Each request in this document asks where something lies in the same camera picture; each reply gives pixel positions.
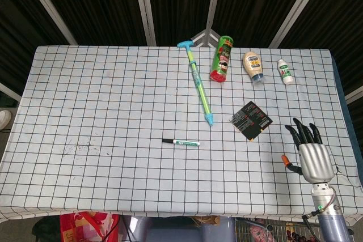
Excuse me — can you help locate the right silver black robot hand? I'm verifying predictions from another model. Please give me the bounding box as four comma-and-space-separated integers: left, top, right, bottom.
281, 117, 335, 184

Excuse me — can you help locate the white green marker pen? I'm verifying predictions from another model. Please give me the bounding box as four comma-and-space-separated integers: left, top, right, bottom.
172, 139, 201, 148

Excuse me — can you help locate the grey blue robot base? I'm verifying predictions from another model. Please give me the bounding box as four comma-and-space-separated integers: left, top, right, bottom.
121, 215, 236, 242

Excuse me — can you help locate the black printed card packet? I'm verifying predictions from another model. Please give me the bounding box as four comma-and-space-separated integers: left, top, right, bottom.
229, 100, 273, 142

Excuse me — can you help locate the small white green-label bottle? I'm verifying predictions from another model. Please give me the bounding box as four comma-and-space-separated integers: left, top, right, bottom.
277, 58, 294, 86

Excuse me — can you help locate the beige mayonnaise squeeze bottle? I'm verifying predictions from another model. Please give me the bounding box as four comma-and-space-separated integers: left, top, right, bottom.
242, 51, 265, 84

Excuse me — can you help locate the brown paper scrap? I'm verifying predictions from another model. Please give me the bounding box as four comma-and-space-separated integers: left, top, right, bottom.
192, 215, 221, 226

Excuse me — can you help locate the green chips can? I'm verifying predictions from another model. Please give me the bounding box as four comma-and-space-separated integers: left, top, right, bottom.
209, 35, 235, 83

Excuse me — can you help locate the green blue water squirter toy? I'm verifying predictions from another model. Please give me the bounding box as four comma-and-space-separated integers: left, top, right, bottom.
177, 40, 216, 127

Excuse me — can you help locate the white checkered tablecloth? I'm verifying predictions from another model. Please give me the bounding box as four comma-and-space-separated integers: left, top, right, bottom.
0, 45, 363, 224

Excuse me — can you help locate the red plastic bag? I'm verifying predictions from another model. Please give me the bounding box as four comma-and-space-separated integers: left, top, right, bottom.
59, 210, 121, 242

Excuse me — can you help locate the black round object under table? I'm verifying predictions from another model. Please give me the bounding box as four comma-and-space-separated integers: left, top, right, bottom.
32, 216, 62, 242

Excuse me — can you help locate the white shoe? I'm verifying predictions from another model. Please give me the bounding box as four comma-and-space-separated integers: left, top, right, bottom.
0, 109, 12, 130

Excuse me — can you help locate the thin wrist cable with plug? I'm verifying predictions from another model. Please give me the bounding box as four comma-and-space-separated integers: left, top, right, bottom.
301, 188, 338, 223

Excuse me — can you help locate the metal wire basket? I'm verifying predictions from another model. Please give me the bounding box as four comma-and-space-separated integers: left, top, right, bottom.
235, 218, 321, 242

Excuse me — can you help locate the white triangular frame bracket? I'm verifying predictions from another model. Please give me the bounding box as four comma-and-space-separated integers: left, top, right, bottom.
191, 29, 221, 48

